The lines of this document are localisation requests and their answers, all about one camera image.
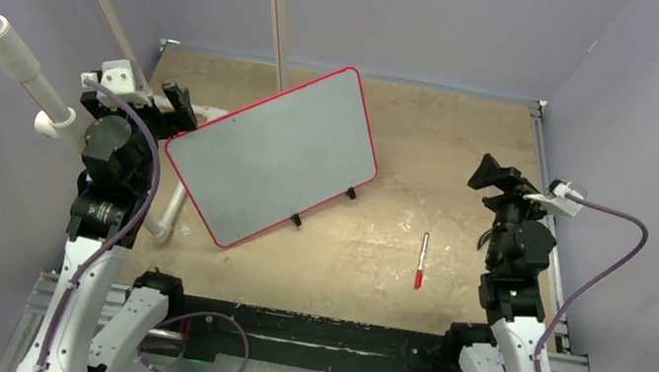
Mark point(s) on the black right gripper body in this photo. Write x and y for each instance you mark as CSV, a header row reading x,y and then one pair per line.
x,y
511,208

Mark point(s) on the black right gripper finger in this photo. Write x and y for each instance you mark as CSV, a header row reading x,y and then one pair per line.
x,y
488,173
511,177

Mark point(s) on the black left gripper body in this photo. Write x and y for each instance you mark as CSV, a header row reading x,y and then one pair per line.
x,y
156,120

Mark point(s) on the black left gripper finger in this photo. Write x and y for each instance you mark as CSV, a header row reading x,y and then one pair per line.
x,y
170,96
184,113

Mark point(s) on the red framed whiteboard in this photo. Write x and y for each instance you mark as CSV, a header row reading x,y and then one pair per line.
x,y
252,169

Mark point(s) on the red whiteboard marker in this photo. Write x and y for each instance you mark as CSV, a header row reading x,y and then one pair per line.
x,y
419,274

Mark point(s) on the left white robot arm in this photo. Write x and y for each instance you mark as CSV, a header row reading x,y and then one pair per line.
x,y
121,176

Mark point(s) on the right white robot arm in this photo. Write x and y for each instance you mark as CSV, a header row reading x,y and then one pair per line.
x,y
515,336

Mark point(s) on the black whiteboard foot right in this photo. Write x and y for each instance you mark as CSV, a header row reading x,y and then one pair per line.
x,y
351,193

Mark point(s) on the black whiteboard foot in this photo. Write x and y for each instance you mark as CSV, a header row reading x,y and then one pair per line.
x,y
296,219
351,193

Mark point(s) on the black whiteboard foot left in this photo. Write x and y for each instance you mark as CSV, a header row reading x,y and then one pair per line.
x,y
296,219

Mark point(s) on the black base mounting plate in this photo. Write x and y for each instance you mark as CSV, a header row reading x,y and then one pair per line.
x,y
304,341

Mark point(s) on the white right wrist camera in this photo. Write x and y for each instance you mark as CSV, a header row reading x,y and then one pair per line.
x,y
557,201

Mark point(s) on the white pvc pipe frame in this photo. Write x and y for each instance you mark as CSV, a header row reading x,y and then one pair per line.
x,y
13,55

